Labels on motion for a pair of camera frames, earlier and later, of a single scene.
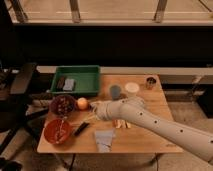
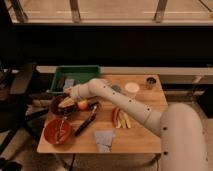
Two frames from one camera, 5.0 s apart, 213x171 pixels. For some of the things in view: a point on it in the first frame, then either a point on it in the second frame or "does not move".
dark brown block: x=61 y=83 does not move
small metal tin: x=151 y=82 does not move
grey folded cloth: x=104 y=140 does not move
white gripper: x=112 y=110 → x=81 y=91
